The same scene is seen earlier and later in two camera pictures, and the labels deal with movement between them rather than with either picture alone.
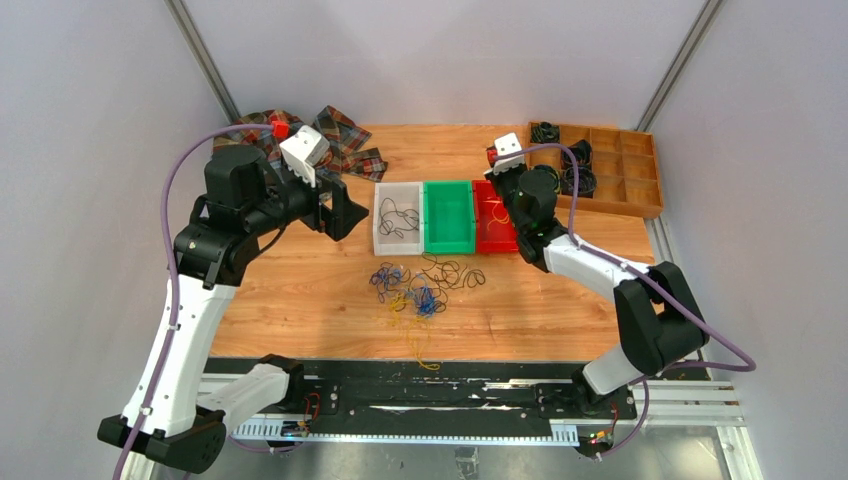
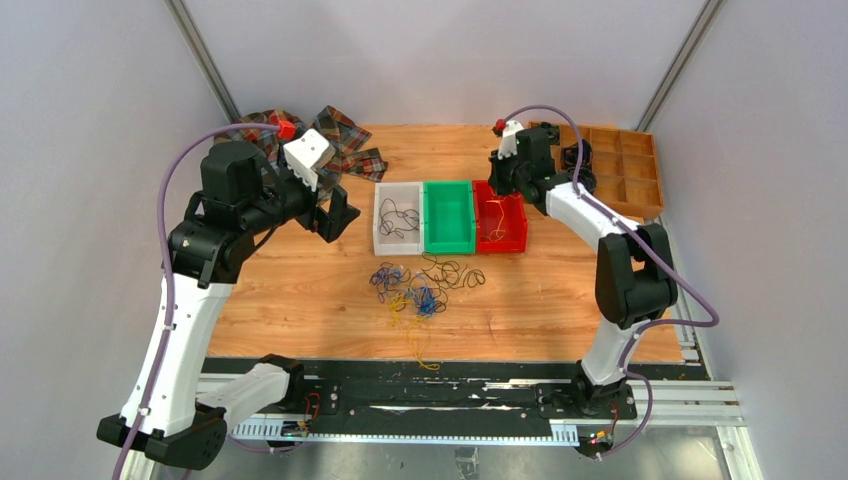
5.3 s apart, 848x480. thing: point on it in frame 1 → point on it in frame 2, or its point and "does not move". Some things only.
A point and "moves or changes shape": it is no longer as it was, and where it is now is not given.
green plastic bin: [449, 221] does not move
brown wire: [395, 221] does not move
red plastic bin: [496, 231] does not move
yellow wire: [503, 221] moves or changes shape
